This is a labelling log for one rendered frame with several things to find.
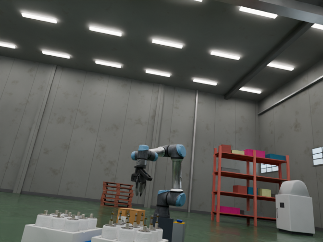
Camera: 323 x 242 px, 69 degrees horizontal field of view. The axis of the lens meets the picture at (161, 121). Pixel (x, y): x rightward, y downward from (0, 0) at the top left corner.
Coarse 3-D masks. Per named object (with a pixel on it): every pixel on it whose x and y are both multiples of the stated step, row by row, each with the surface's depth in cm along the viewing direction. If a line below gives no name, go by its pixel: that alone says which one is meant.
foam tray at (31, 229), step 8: (32, 224) 167; (24, 232) 161; (32, 232) 159; (40, 232) 157; (48, 232) 156; (56, 232) 154; (64, 232) 153; (72, 232) 154; (80, 232) 158; (88, 232) 168; (96, 232) 177; (24, 240) 159; (32, 240) 157; (40, 240) 156; (48, 240) 154; (56, 240) 153; (64, 240) 151; (72, 240) 150; (80, 240) 159; (88, 240) 168
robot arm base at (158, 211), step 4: (156, 208) 210; (160, 208) 208; (164, 208) 208; (168, 208) 211; (156, 212) 208; (160, 212) 206; (164, 212) 206; (168, 212) 209; (160, 216) 204; (164, 216) 204; (168, 216) 206
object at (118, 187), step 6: (108, 186) 855; (114, 186) 858; (120, 186) 921; (132, 186) 866; (126, 192) 860; (132, 192) 862; (102, 198) 840; (108, 198) 843; (114, 198) 848; (120, 198) 911; (102, 204) 833; (114, 204) 839; (126, 204) 847
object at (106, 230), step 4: (104, 228) 149; (108, 228) 148; (112, 228) 149; (116, 228) 151; (104, 232) 148; (108, 232) 148; (112, 232) 148; (116, 232) 151; (104, 236) 147; (108, 236) 147; (112, 236) 148
